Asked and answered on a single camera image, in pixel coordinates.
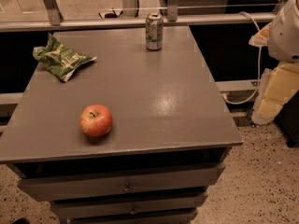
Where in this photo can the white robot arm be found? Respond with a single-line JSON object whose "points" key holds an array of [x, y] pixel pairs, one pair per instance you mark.
{"points": [[281, 35]]}

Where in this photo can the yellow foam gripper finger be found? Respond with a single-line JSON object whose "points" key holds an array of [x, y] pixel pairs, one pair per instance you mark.
{"points": [[260, 39]]}

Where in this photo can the red apple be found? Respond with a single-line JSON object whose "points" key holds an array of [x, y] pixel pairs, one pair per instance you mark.
{"points": [[96, 120]]}

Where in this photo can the yellow foam block stack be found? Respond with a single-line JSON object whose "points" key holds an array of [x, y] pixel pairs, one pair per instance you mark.
{"points": [[276, 89]]}

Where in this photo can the metal railing frame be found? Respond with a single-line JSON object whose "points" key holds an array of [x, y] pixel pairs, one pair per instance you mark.
{"points": [[37, 15]]}

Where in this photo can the green jalapeno chip bag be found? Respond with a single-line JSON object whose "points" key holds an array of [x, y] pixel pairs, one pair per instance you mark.
{"points": [[60, 60]]}

